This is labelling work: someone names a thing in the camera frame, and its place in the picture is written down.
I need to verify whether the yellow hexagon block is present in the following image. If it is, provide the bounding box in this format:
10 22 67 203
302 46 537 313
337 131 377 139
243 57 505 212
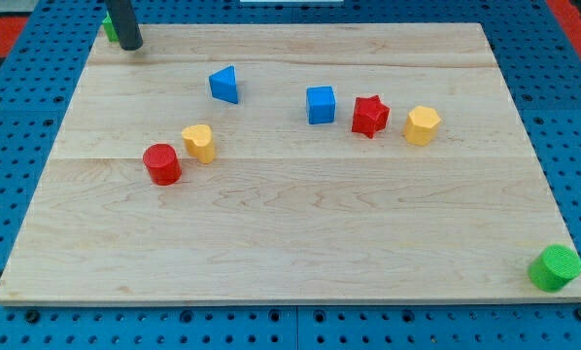
403 106 441 146

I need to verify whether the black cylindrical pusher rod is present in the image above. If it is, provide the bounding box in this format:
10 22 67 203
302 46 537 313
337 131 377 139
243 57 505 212
105 0 143 51

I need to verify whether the yellow heart block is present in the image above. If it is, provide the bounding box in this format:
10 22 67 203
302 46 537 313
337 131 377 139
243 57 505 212
181 123 216 164

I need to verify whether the green cylinder block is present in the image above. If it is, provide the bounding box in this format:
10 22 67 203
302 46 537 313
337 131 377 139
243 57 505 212
528 244 581 293

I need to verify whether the red cylinder block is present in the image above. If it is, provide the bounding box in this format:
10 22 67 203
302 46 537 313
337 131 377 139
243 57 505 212
142 144 182 186

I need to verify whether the blue triangle block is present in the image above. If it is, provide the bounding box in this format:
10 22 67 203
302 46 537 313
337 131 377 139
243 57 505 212
209 65 239 104

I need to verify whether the green block behind rod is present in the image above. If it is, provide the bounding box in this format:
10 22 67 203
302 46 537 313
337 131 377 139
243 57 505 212
101 13 119 42

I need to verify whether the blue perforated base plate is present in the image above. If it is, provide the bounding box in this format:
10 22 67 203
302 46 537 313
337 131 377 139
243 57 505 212
0 1 581 349

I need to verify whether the wooden board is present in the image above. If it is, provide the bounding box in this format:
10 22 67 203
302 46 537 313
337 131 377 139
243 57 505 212
0 23 581 307

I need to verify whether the red star block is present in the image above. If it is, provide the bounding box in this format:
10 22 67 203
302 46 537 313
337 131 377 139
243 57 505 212
351 95 391 139

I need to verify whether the blue cube block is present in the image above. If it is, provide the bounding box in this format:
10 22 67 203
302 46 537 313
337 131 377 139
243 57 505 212
306 86 336 124

